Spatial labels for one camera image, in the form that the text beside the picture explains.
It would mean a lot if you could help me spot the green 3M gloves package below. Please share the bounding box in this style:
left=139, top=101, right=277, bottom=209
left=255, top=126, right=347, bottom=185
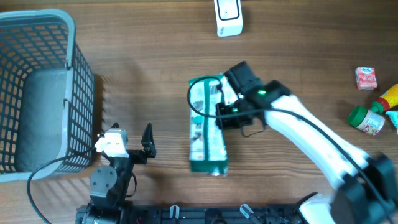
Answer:
left=189, top=74, right=237, bottom=176

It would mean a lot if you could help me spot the green lid seasoning jar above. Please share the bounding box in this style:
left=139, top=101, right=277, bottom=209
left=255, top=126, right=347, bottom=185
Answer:
left=348, top=106, right=385, bottom=136

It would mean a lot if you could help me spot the red white small packet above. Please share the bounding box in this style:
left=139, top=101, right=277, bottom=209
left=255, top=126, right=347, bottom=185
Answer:
left=355, top=67, right=377, bottom=90

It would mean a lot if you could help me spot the red chili sauce bottle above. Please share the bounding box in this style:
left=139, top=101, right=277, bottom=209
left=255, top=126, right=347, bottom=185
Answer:
left=370, top=84, right=397, bottom=114

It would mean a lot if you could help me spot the mint wet wipes pack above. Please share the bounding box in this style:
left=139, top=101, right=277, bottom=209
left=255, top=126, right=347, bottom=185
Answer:
left=385, top=111, right=398, bottom=134

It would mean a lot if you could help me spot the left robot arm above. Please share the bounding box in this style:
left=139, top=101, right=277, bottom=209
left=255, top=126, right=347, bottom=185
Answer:
left=75, top=123, right=157, bottom=224

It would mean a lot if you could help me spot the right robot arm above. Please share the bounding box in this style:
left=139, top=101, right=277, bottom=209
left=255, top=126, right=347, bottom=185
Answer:
left=216, top=61, right=397, bottom=223

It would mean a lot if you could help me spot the white barcode scanner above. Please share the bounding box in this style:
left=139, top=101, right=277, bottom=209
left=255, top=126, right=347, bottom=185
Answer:
left=214, top=0, right=243, bottom=37

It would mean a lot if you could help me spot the grey plastic shopping basket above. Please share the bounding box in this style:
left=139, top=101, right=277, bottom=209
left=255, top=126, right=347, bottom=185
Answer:
left=1, top=9, right=95, bottom=183

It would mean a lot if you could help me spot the black left camera cable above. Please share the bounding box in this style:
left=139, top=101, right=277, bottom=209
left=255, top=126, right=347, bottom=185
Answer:
left=25, top=149, right=97, bottom=224

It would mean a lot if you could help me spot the black camera cable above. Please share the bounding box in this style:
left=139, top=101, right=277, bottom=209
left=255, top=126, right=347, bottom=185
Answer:
left=25, top=149, right=97, bottom=224
left=187, top=76, right=398, bottom=218

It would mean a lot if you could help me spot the black right camera cable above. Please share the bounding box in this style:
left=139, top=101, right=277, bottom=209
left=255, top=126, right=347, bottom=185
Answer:
left=187, top=76, right=398, bottom=218

